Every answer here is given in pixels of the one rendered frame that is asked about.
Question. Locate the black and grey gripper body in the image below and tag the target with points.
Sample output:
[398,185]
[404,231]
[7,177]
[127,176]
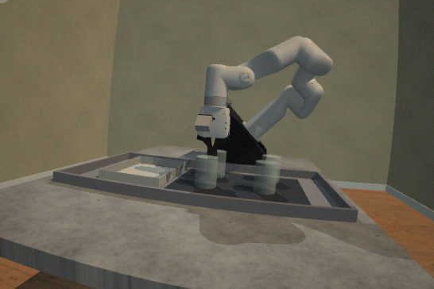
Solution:
[221,125]

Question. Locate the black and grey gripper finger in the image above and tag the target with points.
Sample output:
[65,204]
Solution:
[217,143]
[207,143]

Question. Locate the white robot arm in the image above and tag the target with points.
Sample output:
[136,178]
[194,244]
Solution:
[301,97]

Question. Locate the clear glass jar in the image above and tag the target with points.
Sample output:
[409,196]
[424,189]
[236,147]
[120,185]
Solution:
[265,177]
[206,171]
[222,155]
[274,158]

